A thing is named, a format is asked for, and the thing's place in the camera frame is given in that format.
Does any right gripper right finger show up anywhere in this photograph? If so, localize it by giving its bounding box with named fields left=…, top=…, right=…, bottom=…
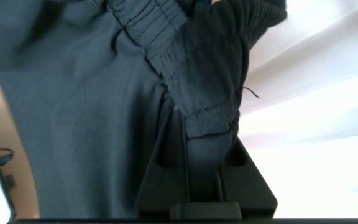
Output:
left=218, top=136, right=278, bottom=218

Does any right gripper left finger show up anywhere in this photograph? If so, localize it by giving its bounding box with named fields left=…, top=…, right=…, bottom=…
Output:
left=134, top=99, right=190, bottom=218

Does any black garment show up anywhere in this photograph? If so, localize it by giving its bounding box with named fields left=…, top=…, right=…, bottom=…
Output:
left=0, top=0, right=288, bottom=220

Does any beige curtain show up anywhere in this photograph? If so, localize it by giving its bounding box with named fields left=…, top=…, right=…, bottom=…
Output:
left=239, top=0, right=358, bottom=218

